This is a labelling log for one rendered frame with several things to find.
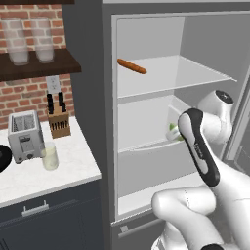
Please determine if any grey fridge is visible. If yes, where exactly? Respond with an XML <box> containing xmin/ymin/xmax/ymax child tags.
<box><xmin>62</xmin><ymin>0</ymin><xmax>250</xmax><ymax>250</ymax></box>

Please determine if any glass of lemonade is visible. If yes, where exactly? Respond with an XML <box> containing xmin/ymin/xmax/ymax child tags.
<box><xmin>40</xmin><ymin>141</ymin><xmax>60</xmax><ymax>172</ymax></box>

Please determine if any frosted tall glass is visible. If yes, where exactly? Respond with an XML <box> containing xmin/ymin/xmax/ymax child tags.
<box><xmin>0</xmin><ymin>18</ymin><xmax>30</xmax><ymax>66</ymax></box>
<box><xmin>30</xmin><ymin>17</ymin><xmax>56</xmax><ymax>64</ymax></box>

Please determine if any black bowl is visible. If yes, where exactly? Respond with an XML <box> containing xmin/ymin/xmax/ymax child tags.
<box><xmin>0</xmin><ymin>144</ymin><xmax>13</xmax><ymax>174</ymax></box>

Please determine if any white plate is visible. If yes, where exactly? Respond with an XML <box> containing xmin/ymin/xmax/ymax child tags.
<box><xmin>165</xmin><ymin>125</ymin><xmax>184</xmax><ymax>142</ymax></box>

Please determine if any orange sausage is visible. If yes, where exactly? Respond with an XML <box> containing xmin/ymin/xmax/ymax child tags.
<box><xmin>116</xmin><ymin>58</ymin><xmax>148</xmax><ymax>75</ymax></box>

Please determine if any wooden knife block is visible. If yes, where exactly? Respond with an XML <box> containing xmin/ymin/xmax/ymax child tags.
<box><xmin>46</xmin><ymin>92</ymin><xmax>72</xmax><ymax>140</ymax></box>

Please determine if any silver toaster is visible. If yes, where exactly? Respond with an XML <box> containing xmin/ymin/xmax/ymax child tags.
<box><xmin>7</xmin><ymin>109</ymin><xmax>46</xmax><ymax>165</ymax></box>

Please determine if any dark wooden shelf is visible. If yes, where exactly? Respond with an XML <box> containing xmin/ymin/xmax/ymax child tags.
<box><xmin>0</xmin><ymin>48</ymin><xmax>82</xmax><ymax>83</ymax></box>

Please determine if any dark drawer front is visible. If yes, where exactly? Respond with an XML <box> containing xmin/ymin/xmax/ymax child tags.
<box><xmin>0</xmin><ymin>180</ymin><xmax>103</xmax><ymax>229</ymax></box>

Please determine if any dark cupboard door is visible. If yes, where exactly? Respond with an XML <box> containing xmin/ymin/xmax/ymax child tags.
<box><xmin>0</xmin><ymin>208</ymin><xmax>105</xmax><ymax>250</ymax></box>

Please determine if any white wall socket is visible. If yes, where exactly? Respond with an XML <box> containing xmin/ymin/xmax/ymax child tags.
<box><xmin>45</xmin><ymin>75</ymin><xmax>62</xmax><ymax>94</ymax></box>

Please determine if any silver fridge drawer handle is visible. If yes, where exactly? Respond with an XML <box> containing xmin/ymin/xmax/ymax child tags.
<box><xmin>118</xmin><ymin>218</ymin><xmax>163</xmax><ymax>239</ymax></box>

